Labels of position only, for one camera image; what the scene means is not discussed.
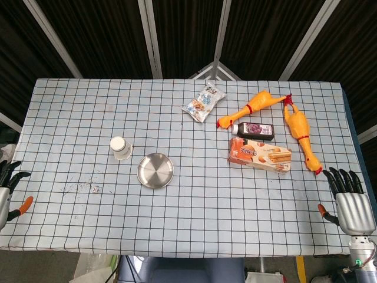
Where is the white paper cup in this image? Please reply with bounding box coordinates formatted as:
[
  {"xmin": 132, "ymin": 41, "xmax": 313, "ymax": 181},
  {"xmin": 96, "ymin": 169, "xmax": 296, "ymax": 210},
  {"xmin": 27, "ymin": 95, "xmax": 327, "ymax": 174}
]
[{"xmin": 110, "ymin": 136, "xmax": 133, "ymax": 161}]

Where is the white shoe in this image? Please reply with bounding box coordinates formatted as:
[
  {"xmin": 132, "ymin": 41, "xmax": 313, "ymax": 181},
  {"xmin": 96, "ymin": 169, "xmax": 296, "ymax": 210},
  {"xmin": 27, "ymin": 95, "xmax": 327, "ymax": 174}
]
[{"xmin": 0, "ymin": 143, "xmax": 16, "ymax": 162}]

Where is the round metal plate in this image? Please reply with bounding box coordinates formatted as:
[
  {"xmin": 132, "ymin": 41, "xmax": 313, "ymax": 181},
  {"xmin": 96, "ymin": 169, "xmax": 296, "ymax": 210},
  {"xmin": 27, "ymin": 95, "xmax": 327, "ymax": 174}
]
[{"xmin": 137, "ymin": 152, "xmax": 174, "ymax": 188}]

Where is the dark grape juice bottle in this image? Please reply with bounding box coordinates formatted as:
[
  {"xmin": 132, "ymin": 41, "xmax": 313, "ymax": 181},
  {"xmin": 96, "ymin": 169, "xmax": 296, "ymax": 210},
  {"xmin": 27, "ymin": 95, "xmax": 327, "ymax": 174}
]
[{"xmin": 231, "ymin": 121, "xmax": 275, "ymax": 141}]

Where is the white blue snack bag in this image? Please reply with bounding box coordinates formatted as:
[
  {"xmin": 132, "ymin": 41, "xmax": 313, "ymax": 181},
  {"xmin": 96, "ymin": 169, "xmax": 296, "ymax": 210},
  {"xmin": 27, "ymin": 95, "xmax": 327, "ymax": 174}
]
[{"xmin": 181, "ymin": 81, "xmax": 227, "ymax": 123}]

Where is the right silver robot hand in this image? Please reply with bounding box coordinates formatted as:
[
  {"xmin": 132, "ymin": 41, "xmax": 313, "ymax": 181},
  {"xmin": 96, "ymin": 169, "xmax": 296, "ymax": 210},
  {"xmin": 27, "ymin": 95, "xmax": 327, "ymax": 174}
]
[{"xmin": 317, "ymin": 167, "xmax": 377, "ymax": 236}]

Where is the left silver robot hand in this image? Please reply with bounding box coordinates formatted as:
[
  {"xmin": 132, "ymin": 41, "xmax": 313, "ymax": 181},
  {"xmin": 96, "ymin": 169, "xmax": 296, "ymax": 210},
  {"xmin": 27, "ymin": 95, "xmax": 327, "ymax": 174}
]
[{"xmin": 0, "ymin": 160, "xmax": 34, "ymax": 230}]

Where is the white box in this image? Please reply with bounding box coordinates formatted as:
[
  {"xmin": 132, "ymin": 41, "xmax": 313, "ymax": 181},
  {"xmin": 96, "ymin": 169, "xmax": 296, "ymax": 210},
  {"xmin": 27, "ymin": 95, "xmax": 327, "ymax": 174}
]
[{"xmin": 246, "ymin": 271, "xmax": 284, "ymax": 283}]

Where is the white triangular metal frame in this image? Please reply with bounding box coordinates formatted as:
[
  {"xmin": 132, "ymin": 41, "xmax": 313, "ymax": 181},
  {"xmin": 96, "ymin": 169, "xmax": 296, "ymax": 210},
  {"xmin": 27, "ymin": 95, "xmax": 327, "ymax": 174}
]
[{"xmin": 188, "ymin": 61, "xmax": 243, "ymax": 80}]

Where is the yellow strip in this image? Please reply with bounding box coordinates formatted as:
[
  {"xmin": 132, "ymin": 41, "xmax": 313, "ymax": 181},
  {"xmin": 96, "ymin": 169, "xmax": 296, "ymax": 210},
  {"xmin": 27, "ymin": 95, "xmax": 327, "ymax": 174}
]
[{"xmin": 296, "ymin": 255, "xmax": 307, "ymax": 283}]

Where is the short white metal bar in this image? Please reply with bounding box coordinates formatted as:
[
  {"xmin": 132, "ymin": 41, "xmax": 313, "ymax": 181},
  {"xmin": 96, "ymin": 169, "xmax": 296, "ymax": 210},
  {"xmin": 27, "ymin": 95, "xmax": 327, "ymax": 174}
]
[
  {"xmin": 0, "ymin": 111, "xmax": 23, "ymax": 134},
  {"xmin": 357, "ymin": 124, "xmax": 377, "ymax": 144}
]

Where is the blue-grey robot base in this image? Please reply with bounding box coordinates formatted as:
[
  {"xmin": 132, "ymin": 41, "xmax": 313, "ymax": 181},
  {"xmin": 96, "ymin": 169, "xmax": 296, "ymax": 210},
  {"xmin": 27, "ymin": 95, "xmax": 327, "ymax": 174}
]
[{"xmin": 117, "ymin": 255, "xmax": 245, "ymax": 283}]

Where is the light blue checked tablecloth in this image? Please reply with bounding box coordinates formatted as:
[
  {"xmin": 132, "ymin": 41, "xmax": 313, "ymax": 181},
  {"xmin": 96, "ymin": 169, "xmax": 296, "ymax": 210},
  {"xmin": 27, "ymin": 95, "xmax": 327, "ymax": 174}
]
[{"xmin": 0, "ymin": 77, "xmax": 377, "ymax": 259}]

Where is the white metal frame post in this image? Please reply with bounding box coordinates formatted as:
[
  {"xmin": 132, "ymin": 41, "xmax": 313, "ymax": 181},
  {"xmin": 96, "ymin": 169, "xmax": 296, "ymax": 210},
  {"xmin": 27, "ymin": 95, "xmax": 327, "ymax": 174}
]
[
  {"xmin": 137, "ymin": 0, "xmax": 163, "ymax": 79},
  {"xmin": 212, "ymin": 0, "xmax": 233, "ymax": 80},
  {"xmin": 22, "ymin": 0, "xmax": 84, "ymax": 79},
  {"xmin": 279, "ymin": 0, "xmax": 344, "ymax": 81}
]

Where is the yellow rubber chicken toy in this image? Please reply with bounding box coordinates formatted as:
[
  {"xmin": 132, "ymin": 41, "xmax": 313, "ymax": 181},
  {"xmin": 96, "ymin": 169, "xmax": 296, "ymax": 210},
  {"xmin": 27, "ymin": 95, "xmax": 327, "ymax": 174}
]
[
  {"xmin": 216, "ymin": 90, "xmax": 288, "ymax": 130},
  {"xmin": 283, "ymin": 93, "xmax": 323, "ymax": 176}
]

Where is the orange biscuit roll box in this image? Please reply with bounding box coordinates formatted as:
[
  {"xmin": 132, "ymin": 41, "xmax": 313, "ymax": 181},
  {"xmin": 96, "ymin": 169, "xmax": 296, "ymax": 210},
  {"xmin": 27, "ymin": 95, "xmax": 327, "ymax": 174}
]
[{"xmin": 227, "ymin": 137, "xmax": 293, "ymax": 175}]

